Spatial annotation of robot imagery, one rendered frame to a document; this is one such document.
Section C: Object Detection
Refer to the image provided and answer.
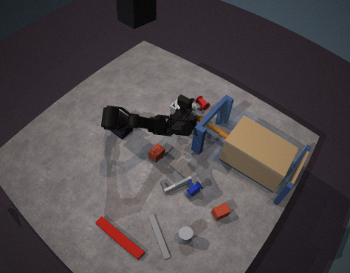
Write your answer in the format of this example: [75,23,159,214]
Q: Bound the l-shaped crank handle with blue knob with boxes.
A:
[160,176,203,197]

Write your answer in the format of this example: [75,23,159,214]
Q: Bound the reddish-brown box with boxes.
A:
[211,202,230,221]
[148,143,165,162]

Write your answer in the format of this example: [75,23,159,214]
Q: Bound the red flat bar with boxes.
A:
[95,217,144,260]

